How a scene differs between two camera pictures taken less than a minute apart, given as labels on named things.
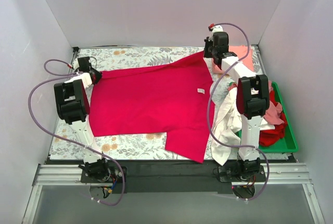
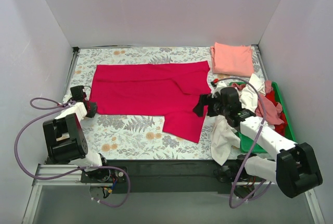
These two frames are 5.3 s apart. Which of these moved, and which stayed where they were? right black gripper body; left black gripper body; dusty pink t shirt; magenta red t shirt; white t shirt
Moved: left black gripper body; magenta red t shirt; right black gripper body
Stayed: white t shirt; dusty pink t shirt
